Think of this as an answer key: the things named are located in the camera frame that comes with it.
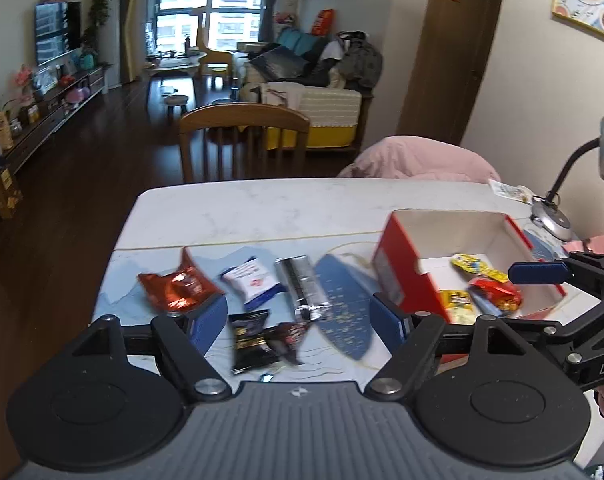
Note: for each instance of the black silver snack packet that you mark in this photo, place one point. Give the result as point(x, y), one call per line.
point(302, 285)

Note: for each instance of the wooden door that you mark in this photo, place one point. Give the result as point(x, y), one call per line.
point(447, 60)

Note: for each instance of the sofa with white cover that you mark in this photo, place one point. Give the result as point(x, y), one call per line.
point(327, 110)

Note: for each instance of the pink paper packet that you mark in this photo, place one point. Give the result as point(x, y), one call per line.
point(598, 244)

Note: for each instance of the pale yellow snack packet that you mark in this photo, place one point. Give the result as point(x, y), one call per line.
point(457, 306)

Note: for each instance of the pink flower bouquet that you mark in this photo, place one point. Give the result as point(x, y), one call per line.
point(24, 80)

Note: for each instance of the red-brown foil snack packet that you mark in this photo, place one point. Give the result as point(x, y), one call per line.
point(174, 285)

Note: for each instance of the white printed packet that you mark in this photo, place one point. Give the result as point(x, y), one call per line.
point(509, 191)

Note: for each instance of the beige curtain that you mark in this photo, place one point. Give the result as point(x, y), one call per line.
point(127, 20)

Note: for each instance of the red bag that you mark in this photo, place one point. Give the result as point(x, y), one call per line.
point(323, 22)

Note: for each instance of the brown paper bag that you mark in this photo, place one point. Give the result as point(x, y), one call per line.
point(4, 195)

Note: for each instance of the small blue wrapped candy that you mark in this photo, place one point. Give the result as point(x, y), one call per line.
point(266, 377)

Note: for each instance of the grey desk lamp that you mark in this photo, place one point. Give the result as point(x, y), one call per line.
point(552, 220)

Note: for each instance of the wooden giraffe chair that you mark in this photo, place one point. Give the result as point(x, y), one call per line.
point(214, 55)

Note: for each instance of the dark brown snack packet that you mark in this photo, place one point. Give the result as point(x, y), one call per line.
point(292, 337)

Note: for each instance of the blue printed table mat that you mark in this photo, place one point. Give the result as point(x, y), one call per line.
point(342, 300)

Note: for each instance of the pile of clothes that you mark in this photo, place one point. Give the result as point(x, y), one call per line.
point(362, 60)

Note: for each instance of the pink jacket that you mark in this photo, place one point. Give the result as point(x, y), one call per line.
point(417, 160)

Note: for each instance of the oval coffee table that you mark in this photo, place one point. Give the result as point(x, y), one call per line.
point(174, 62)

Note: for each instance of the television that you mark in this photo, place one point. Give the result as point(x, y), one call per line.
point(54, 32)

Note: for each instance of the red cardboard box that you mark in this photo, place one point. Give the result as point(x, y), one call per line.
point(457, 232)

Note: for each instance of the red noodle snack packet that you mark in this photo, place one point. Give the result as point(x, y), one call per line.
point(499, 295)

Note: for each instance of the white blue snack packet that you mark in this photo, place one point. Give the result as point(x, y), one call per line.
point(252, 280)

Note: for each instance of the yellow cartoon snack packet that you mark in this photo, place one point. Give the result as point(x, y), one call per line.
point(472, 263)

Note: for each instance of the small wooden stool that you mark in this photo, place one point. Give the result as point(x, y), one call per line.
point(177, 102)

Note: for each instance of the black gold print snack packet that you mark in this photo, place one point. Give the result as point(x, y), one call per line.
point(249, 341)

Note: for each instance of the green potted plant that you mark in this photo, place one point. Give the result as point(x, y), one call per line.
point(97, 20)

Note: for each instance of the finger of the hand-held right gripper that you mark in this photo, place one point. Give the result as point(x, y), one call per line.
point(539, 272)
point(582, 335)

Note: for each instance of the wooden dining chair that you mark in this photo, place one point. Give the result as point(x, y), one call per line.
point(242, 117)

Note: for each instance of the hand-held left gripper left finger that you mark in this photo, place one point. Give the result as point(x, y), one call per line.
point(207, 325)

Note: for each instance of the dark wooden television cabinet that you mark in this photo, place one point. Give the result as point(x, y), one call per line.
point(52, 115)

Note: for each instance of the white standing air conditioner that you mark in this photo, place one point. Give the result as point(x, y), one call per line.
point(111, 35)

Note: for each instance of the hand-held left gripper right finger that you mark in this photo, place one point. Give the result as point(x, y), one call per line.
point(387, 322)

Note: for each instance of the yellow paper bag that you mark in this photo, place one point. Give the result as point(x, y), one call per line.
point(1, 132)

